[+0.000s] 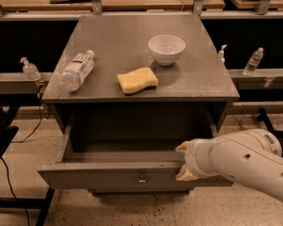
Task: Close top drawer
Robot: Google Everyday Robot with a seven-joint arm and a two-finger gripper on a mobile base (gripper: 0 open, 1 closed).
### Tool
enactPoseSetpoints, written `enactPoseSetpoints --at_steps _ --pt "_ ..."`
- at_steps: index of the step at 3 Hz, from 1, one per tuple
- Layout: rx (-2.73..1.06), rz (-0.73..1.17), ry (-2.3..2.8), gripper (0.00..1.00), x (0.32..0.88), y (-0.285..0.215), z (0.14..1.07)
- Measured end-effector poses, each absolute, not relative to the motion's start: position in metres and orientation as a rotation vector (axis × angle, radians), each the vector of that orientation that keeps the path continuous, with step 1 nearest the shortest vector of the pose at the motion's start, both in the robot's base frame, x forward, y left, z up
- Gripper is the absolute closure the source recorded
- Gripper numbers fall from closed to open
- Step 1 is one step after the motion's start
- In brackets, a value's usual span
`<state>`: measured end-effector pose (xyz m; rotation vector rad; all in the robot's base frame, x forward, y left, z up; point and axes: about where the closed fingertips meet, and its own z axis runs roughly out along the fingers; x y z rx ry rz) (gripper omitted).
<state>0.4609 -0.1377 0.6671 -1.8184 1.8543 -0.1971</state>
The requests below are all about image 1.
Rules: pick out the metal drawer knob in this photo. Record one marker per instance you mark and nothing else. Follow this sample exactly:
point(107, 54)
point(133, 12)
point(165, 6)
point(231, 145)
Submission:
point(142, 181)

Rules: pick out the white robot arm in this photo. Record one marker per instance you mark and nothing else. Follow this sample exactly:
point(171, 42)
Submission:
point(251, 158)

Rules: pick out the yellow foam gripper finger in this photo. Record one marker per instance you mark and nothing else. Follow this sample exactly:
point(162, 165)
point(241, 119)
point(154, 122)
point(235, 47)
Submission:
point(183, 147)
point(185, 175)

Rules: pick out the clear pump sanitizer bottle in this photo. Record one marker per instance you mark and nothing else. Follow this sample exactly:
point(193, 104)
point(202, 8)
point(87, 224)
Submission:
point(30, 70)

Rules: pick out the white bowl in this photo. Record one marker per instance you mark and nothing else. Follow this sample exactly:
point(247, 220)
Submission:
point(166, 49)

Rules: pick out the wooden back desk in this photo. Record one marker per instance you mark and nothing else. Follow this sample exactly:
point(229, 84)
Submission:
point(107, 5)

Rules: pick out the yellow sponge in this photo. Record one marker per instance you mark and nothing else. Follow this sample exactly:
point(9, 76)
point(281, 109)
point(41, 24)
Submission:
point(137, 80)

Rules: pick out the small white pump bottle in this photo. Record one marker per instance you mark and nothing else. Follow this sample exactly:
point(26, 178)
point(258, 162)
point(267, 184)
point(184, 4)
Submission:
point(221, 53)

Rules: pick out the black table leg frame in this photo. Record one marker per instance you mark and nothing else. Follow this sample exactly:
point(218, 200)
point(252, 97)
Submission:
point(7, 134)

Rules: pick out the clear plastic water bottle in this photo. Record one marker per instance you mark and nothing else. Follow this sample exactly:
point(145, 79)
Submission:
point(75, 73)

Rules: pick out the upright clear water bottle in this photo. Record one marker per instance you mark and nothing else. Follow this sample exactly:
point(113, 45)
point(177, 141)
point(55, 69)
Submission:
point(253, 62)

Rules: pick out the black stand leg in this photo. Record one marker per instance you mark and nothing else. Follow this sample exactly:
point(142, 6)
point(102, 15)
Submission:
point(264, 117)

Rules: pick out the grey wooden cabinet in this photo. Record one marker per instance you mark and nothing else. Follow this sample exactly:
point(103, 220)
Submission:
point(192, 97)

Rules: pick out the grey top drawer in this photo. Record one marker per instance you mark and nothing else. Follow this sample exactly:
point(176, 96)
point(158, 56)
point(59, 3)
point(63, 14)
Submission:
point(102, 160)

